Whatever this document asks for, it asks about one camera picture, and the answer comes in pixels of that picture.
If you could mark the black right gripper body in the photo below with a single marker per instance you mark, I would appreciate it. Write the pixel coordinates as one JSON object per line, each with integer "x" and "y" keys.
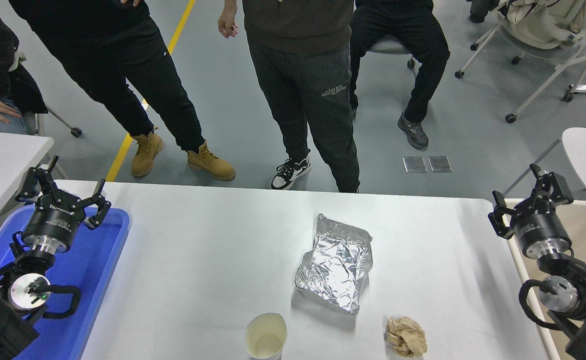
{"x": 540, "y": 227}

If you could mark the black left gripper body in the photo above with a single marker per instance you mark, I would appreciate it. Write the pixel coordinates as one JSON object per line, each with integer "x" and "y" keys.
{"x": 52, "y": 220}

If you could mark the tan paper ball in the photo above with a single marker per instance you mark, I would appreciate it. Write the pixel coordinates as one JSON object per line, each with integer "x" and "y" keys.
{"x": 406, "y": 337}

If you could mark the silver foil tray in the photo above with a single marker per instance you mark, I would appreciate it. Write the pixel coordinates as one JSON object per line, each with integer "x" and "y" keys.
{"x": 335, "y": 265}

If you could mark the white paper cup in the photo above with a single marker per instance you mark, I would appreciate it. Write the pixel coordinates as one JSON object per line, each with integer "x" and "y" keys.
{"x": 266, "y": 340}

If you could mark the person's right forearm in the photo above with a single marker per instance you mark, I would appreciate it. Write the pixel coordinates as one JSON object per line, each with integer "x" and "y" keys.
{"x": 229, "y": 5}

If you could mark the person's left hand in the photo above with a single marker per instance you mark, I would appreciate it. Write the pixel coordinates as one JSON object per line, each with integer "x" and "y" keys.
{"x": 130, "y": 2}

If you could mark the person's right hand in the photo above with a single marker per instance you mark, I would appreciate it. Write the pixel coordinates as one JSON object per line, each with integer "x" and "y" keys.
{"x": 228, "y": 24}

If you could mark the white side table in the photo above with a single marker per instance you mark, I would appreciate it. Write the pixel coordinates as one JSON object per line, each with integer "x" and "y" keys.
{"x": 2, "y": 160}

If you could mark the grey office chair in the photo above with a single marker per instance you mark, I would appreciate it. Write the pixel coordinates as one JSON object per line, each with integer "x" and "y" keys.
{"x": 76, "y": 132}

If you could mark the blue plastic tray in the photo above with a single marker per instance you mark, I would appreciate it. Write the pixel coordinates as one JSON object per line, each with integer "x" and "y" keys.
{"x": 87, "y": 280}

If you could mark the metal floor plate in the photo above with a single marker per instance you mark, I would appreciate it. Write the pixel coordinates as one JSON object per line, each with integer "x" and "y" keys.
{"x": 414, "y": 164}
{"x": 440, "y": 164}

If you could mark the white-framed rolling chair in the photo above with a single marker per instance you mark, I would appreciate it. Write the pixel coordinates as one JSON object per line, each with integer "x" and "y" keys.
{"x": 548, "y": 50}

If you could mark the person in tan boots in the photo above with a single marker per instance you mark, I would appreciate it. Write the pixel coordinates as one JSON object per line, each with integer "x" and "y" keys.
{"x": 112, "y": 60}

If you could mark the cream jacket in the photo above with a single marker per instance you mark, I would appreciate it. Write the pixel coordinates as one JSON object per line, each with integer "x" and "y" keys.
{"x": 543, "y": 22}

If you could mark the grey rolling stool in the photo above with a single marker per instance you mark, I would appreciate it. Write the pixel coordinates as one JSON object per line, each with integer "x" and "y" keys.
{"x": 390, "y": 46}

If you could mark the person in grey shoes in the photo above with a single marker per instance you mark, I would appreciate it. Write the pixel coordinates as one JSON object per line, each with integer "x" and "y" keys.
{"x": 403, "y": 25}

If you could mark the person in black-white sneakers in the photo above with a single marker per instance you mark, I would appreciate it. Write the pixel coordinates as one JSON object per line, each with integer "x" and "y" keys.
{"x": 303, "y": 80}

